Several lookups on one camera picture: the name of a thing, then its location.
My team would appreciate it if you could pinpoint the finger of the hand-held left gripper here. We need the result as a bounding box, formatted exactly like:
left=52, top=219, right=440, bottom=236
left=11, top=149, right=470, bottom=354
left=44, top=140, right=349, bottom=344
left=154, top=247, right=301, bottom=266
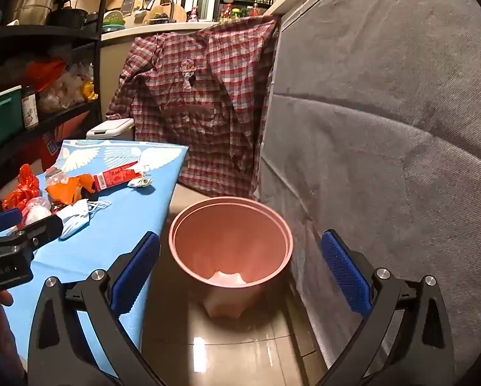
left=11, top=214, right=64, bottom=252
left=0, top=208, right=24, bottom=237

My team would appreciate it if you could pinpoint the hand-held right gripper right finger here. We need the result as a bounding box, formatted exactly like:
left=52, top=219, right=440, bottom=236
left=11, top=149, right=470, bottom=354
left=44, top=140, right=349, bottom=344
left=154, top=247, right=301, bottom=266
left=321, top=229, right=454, bottom=386

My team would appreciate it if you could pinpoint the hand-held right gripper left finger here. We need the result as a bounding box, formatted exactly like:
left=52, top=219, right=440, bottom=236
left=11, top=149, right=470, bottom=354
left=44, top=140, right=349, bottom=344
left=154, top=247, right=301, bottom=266
left=27, top=231, right=161, bottom=386

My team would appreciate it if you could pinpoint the white face mask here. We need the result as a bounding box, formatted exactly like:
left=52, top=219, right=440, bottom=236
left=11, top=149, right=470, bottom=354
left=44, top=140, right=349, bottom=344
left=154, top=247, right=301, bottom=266
left=58, top=199, right=113, bottom=239

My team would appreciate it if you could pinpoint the red plastic bag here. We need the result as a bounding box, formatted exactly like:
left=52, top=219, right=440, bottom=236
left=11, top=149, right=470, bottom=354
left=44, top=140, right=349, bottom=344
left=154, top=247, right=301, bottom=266
left=1, top=164, right=42, bottom=212

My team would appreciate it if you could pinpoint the orange snack bag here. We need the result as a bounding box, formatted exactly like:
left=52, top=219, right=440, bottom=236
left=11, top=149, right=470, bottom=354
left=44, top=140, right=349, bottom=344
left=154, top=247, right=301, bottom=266
left=45, top=174, right=100, bottom=205

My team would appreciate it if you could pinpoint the red white milk carton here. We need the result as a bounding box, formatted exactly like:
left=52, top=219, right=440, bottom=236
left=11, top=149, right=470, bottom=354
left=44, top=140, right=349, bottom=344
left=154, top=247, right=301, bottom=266
left=94, top=161, right=142, bottom=190

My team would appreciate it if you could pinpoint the pink plastic bucket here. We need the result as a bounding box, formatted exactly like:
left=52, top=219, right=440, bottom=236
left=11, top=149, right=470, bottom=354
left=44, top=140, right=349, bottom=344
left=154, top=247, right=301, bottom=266
left=169, top=197, right=294, bottom=319

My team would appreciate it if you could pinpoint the white wrapper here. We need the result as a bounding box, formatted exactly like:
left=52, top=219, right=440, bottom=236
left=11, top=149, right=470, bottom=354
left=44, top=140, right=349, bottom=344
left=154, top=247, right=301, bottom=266
left=128, top=171, right=153, bottom=189

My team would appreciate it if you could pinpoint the person's left hand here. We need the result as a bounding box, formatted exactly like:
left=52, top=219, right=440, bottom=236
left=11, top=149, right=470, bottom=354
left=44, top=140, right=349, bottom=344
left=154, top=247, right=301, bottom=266
left=0, top=289, right=18, bottom=354

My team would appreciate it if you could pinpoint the blue wing print table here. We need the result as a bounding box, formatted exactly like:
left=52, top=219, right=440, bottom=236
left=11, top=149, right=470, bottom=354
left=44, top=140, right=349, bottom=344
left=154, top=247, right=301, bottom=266
left=0, top=139, right=190, bottom=374

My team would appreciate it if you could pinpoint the green storage box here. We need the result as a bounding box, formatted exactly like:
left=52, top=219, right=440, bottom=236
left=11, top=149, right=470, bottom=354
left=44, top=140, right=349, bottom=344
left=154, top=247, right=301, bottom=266
left=0, top=86, right=23, bottom=157

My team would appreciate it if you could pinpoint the glass spice jar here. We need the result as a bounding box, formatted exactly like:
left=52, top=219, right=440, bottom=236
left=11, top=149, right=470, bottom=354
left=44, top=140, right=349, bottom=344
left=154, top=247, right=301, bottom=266
left=21, top=84, right=40, bottom=130

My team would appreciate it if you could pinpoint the white lidded bin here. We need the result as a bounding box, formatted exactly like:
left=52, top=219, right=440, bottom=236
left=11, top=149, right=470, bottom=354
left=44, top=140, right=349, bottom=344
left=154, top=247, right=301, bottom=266
left=86, top=118, right=135, bottom=141

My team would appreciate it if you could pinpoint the clear bag of garlic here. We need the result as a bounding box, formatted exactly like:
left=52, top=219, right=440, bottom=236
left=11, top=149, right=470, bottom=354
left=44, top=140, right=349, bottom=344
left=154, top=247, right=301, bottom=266
left=37, top=64, right=85, bottom=114

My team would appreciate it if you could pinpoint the grey fabric sofa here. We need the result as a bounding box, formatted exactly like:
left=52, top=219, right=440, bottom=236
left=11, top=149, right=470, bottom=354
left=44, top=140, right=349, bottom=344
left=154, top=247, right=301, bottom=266
left=257, top=0, right=481, bottom=382

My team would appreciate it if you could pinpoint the red bag on shelf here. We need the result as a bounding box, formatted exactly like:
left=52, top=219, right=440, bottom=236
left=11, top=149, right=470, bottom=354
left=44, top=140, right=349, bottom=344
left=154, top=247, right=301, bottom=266
left=23, top=60, right=67, bottom=94

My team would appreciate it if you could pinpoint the red plaid shirt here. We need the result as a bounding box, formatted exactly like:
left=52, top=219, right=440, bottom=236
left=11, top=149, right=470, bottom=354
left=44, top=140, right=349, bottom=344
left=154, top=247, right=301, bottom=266
left=106, top=15, right=279, bottom=199

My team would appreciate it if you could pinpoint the black shelf rack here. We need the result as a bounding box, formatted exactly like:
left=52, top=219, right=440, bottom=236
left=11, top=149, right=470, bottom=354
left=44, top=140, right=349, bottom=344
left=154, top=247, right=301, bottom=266
left=0, top=0, right=116, bottom=194

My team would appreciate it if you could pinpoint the black cooking pot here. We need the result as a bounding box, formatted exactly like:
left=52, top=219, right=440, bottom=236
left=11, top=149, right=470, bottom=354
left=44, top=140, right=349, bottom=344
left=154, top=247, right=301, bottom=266
left=50, top=8, right=87, bottom=30

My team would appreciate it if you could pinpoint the green colander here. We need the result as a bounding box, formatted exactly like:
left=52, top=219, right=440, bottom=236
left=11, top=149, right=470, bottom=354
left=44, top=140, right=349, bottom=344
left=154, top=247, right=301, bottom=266
left=103, top=10, right=127, bottom=32

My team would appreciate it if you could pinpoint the white kitchen counter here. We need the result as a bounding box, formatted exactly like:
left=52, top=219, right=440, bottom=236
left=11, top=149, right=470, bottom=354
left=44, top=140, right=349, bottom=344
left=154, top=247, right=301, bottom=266
left=100, top=20, right=281, bottom=41

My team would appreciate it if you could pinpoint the wooden cutting board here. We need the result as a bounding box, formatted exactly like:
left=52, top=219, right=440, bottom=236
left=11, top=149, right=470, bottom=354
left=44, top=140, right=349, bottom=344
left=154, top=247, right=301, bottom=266
left=144, top=4, right=187, bottom=23

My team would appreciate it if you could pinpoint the rack of spice jars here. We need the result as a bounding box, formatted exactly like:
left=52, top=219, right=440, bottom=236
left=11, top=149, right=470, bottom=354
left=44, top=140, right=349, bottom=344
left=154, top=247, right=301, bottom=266
left=220, top=0, right=272, bottom=22

